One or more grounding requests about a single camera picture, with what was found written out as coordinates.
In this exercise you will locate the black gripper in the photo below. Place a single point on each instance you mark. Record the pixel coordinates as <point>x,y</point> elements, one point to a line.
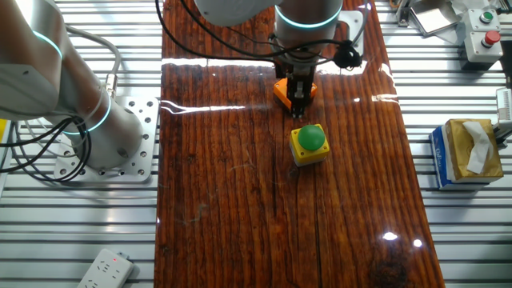
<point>300,80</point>

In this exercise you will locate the orange box red button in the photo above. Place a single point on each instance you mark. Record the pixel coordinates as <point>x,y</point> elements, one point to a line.
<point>281,96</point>

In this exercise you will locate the yellow box green button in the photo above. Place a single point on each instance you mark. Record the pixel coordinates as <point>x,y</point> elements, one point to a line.
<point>310,138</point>

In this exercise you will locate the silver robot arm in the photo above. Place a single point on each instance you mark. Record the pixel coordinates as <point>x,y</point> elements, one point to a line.
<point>40,80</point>

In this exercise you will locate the brown wooden board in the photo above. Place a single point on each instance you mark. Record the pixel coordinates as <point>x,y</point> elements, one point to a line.
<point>240,200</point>

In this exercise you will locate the blue white tissue pack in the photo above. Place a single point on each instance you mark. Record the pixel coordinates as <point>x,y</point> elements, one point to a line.
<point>438,160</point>

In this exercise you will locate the shiny metal plate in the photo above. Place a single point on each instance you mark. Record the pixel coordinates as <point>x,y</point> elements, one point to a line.
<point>432,18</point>

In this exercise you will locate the gold tissue box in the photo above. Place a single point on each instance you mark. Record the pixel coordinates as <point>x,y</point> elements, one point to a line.
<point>456,156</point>

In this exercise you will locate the grey box red mushroom button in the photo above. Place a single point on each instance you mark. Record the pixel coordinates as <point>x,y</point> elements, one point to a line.
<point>480,50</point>

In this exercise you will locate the grey box small green button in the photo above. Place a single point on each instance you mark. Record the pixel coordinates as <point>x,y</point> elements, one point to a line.
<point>478,24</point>

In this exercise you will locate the white power strip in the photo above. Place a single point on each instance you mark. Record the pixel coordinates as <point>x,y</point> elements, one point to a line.
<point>104,272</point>

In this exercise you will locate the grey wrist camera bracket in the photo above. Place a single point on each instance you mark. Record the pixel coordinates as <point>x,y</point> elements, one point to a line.
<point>352,22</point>

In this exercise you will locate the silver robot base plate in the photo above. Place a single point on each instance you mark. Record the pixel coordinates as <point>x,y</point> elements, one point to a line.
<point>146,160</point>

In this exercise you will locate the silver camera beside tissues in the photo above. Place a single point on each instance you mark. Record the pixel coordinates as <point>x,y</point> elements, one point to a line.
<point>505,104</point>

